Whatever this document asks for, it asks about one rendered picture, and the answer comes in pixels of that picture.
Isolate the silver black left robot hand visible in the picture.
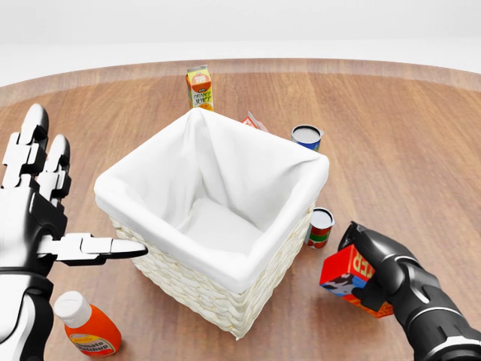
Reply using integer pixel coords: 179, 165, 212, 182
0, 103, 148, 276

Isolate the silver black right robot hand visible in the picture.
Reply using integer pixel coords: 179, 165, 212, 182
337, 220, 448, 328

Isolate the red butter box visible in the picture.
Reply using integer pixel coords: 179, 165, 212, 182
319, 244, 395, 320

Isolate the white lined wicker basket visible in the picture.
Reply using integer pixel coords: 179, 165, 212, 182
93, 107, 331, 341

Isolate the tomato soup tin can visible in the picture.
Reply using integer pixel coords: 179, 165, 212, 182
304, 207, 336, 250

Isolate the orange ketchup bottle white cap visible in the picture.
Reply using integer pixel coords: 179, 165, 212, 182
53, 290, 123, 358

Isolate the blue tin can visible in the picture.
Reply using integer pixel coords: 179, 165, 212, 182
291, 125, 325, 153

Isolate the red white carton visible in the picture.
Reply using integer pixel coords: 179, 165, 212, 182
241, 111, 269, 133

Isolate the orange juice carton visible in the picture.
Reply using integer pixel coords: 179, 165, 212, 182
185, 65, 215, 113

